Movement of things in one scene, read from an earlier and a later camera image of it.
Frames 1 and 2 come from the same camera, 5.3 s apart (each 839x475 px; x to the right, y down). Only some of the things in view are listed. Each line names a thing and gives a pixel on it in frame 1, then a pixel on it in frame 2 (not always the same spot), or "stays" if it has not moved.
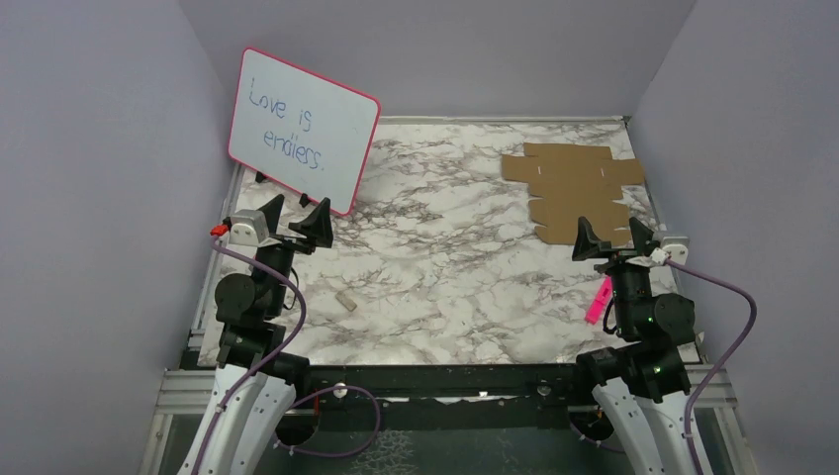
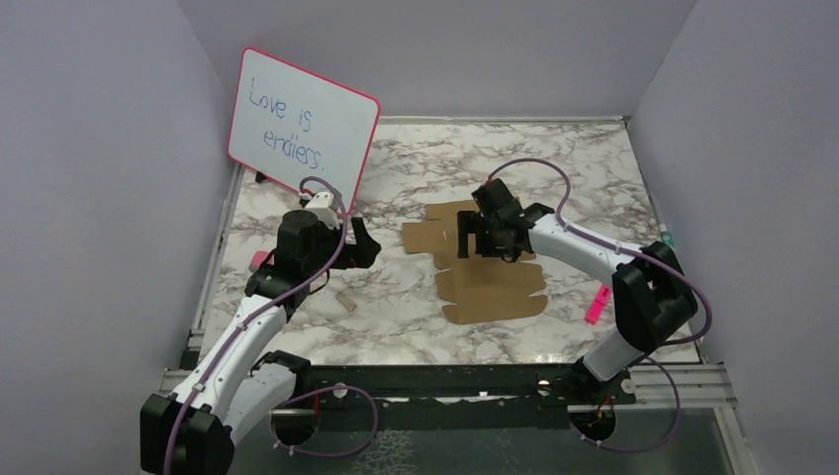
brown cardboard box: x=571 y=182 to x=484 y=288
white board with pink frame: x=307 y=133 stays
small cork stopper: x=345 y=301 stays
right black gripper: x=641 y=235 to x=469 y=222
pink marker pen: x=602 y=299 stays
